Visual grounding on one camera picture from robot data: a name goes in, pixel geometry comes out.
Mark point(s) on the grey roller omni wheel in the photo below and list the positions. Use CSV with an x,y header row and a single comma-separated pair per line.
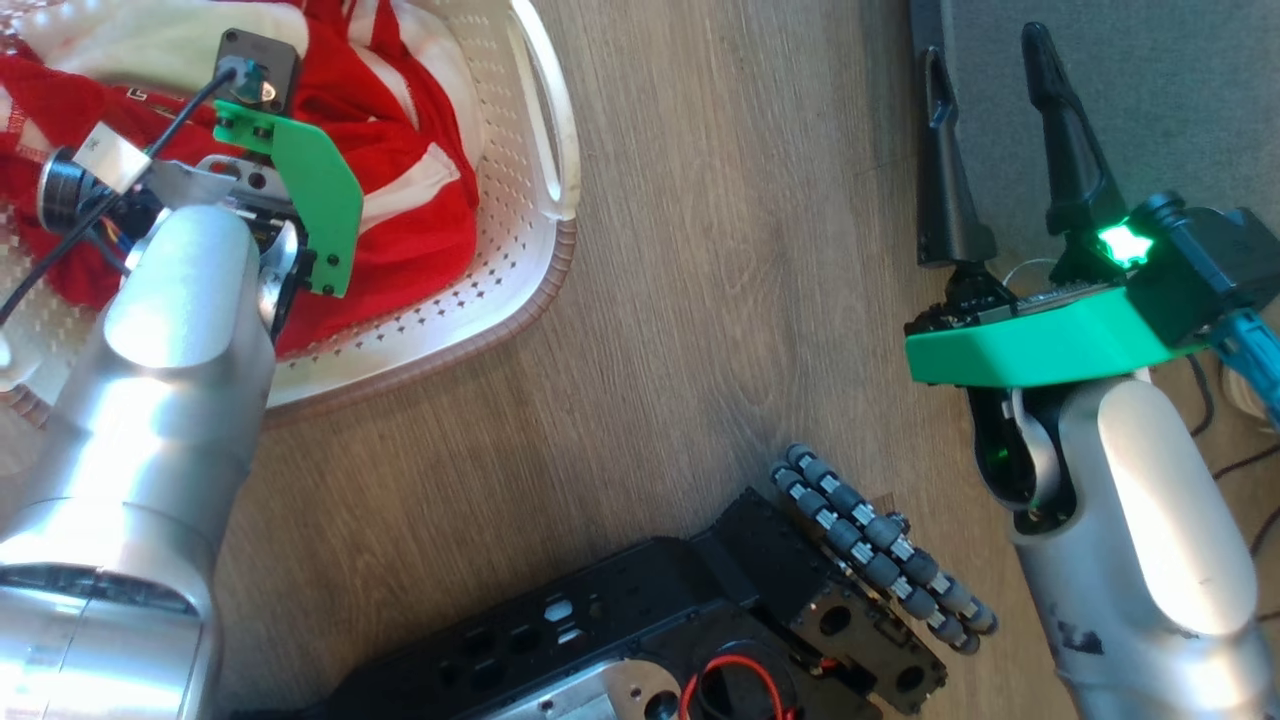
x,y
880,545

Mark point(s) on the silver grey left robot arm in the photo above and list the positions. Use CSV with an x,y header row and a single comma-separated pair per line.
x,y
170,400

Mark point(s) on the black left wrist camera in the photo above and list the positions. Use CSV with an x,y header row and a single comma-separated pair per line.
x,y
270,60

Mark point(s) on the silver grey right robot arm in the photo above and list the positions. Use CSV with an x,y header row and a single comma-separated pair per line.
x,y
1150,540

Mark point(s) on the white perforated laundry basket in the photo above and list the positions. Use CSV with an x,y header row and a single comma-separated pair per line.
x,y
520,230

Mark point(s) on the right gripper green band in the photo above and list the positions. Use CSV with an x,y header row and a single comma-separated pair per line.
x,y
1050,340

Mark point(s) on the grey upholstered seat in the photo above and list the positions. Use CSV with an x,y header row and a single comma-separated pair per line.
x,y
1180,90

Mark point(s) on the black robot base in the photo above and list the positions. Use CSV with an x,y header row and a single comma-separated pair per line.
x,y
620,620

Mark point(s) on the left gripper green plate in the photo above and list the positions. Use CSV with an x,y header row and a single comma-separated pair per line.
x,y
320,200

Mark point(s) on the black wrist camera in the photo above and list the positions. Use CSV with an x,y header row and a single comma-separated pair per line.
x,y
270,60
1210,260

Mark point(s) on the red and white garment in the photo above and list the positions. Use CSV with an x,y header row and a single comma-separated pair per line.
x,y
410,220

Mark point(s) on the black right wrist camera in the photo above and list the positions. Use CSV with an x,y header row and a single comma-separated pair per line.
x,y
1210,260

